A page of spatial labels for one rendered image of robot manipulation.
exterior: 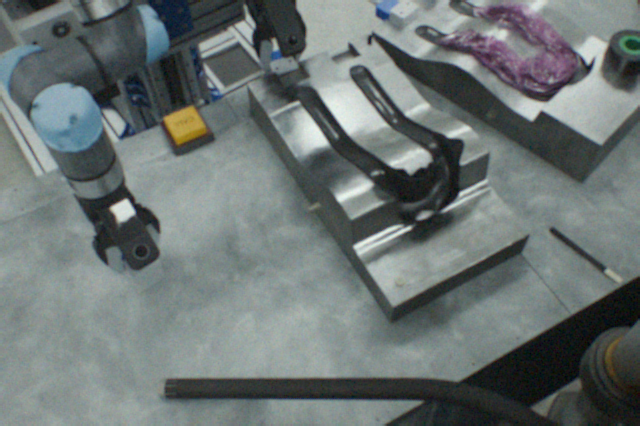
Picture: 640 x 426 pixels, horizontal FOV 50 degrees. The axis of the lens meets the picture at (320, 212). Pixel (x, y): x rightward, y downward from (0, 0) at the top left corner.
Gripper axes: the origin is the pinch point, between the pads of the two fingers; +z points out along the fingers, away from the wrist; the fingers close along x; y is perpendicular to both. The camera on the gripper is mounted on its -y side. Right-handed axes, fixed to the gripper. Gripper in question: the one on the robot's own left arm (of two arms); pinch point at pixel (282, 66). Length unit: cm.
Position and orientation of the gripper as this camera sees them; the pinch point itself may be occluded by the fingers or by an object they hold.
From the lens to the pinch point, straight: 137.5
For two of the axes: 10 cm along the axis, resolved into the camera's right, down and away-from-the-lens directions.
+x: -9.2, 3.4, -2.0
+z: 0.2, 5.5, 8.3
